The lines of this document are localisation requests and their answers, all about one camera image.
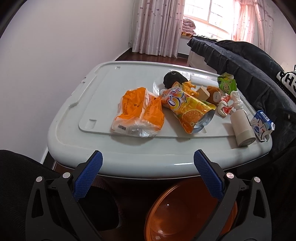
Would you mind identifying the blue white milk carton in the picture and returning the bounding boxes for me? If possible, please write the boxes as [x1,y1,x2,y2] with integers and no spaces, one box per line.
[250,110,275,142]

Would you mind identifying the red white wrapper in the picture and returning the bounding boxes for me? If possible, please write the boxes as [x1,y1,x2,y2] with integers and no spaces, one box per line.
[217,94,232,117]

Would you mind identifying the white tissue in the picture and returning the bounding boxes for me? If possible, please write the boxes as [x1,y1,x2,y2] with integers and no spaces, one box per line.
[230,90,243,110]

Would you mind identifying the orange juice snack pouch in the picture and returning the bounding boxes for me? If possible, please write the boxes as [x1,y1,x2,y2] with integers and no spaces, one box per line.
[161,82,216,134]

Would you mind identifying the brown plush toy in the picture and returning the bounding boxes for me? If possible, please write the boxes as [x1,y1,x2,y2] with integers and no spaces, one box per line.
[206,86,222,105]

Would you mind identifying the small brown cardboard box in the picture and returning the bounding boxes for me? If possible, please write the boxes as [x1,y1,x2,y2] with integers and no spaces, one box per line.
[196,86,210,101]

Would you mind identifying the orange white plastic bag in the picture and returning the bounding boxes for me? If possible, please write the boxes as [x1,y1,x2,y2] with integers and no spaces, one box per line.
[111,87,165,138]

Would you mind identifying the green snack wrapper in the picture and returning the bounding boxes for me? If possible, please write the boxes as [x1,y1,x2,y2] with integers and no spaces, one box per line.
[217,72,237,95]

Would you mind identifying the white foam strip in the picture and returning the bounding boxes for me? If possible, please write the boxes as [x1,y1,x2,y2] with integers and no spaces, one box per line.
[190,75,218,87]

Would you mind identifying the orange toy dinosaur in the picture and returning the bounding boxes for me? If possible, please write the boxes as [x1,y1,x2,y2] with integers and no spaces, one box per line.
[182,81,199,98]

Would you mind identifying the black cloth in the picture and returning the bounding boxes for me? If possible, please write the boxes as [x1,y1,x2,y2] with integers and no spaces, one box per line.
[163,71,188,89]

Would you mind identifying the orange plastic trash bin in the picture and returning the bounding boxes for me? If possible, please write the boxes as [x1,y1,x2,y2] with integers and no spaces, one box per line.
[143,177,238,241]

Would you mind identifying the white plastic storage box lid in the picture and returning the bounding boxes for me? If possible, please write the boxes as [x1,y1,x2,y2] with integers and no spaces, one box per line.
[48,61,273,179]

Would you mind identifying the dark blue bed blanket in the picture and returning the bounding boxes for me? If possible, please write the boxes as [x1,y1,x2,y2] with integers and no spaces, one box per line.
[187,37,295,157]

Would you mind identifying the black white lettered pillow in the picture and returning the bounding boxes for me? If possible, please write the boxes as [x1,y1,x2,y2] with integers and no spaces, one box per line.
[276,70,296,97]

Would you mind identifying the pink curtain right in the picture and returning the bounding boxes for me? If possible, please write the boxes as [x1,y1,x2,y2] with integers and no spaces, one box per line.
[232,0,274,54]

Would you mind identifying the pink curtain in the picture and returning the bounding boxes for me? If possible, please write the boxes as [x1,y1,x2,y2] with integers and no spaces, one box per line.
[232,0,274,54]
[132,0,185,58]

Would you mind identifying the folded pink blankets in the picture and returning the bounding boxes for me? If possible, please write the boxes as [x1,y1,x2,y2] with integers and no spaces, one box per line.
[181,18,196,37]

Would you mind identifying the pink curtain left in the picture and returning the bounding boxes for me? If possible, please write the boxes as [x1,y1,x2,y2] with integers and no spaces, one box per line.
[132,0,185,58]

